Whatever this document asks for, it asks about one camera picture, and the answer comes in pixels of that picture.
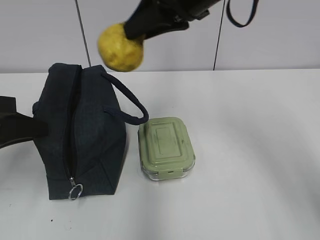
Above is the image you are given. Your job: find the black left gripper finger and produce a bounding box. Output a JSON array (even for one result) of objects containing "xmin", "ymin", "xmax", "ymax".
[
  {"xmin": 0, "ymin": 113, "xmax": 49, "ymax": 149},
  {"xmin": 0, "ymin": 96, "xmax": 17, "ymax": 123}
]

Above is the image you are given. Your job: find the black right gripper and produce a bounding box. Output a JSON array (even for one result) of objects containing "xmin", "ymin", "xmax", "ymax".
[{"xmin": 124, "ymin": 0, "xmax": 210, "ymax": 40}]

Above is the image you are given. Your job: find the yellow pear shaped gourd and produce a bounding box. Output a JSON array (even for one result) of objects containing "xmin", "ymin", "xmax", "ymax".
[{"xmin": 97, "ymin": 22, "xmax": 145, "ymax": 72}]

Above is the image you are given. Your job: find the dark blue fabric lunch bag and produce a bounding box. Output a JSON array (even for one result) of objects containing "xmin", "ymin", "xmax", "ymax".
[{"xmin": 32, "ymin": 63, "xmax": 149, "ymax": 200}]

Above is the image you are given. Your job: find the metal zipper pull ring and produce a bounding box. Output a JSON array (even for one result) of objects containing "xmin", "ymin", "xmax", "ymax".
[{"xmin": 68, "ymin": 176, "xmax": 84, "ymax": 201}]

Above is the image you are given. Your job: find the green lid glass food container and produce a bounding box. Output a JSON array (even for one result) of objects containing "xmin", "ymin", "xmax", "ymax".
[{"xmin": 138, "ymin": 117, "xmax": 196, "ymax": 181}]

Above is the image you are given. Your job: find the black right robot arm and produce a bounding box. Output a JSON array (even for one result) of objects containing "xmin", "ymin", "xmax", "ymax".
[{"xmin": 123, "ymin": 0, "xmax": 218, "ymax": 40}]

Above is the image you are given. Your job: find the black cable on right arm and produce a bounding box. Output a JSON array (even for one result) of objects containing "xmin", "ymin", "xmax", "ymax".
[{"xmin": 226, "ymin": 0, "xmax": 260, "ymax": 28}]

